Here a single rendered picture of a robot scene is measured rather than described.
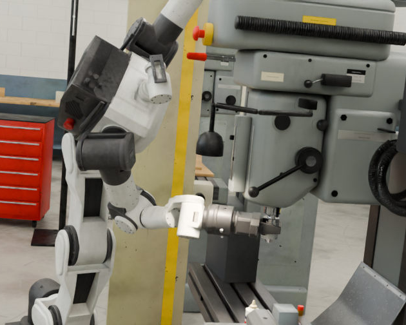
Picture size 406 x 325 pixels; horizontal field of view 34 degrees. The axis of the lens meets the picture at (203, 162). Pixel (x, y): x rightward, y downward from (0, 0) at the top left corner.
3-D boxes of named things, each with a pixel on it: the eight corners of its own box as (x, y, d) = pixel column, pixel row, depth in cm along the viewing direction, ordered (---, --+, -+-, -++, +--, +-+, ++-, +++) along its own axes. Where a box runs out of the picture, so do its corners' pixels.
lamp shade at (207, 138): (189, 152, 176) (191, 129, 175) (210, 151, 180) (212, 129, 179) (207, 157, 170) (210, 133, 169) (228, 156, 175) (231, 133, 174)
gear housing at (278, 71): (252, 88, 171) (256, 49, 169) (231, 84, 194) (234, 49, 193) (374, 98, 177) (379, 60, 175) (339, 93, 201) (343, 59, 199)
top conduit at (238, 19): (236, 29, 163) (238, 14, 162) (232, 29, 167) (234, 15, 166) (406, 46, 171) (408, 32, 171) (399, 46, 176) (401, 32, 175)
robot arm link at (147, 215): (169, 236, 201) (133, 236, 215) (186, 211, 206) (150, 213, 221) (147, 213, 196) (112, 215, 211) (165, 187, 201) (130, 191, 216)
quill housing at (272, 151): (251, 209, 178) (263, 89, 173) (233, 193, 198) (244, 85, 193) (318, 213, 182) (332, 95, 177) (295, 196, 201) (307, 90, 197)
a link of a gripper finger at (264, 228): (280, 235, 188) (258, 232, 189) (281, 224, 188) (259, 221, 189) (280, 236, 187) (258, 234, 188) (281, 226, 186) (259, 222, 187)
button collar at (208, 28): (205, 45, 176) (207, 22, 175) (200, 45, 182) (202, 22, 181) (212, 46, 176) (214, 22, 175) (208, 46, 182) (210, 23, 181)
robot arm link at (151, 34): (151, 5, 214) (127, 40, 217) (156, 10, 206) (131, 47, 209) (180, 25, 219) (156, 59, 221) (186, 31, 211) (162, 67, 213)
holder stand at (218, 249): (223, 283, 231) (229, 226, 228) (204, 263, 252) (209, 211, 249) (256, 282, 235) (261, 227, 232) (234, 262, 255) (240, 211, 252)
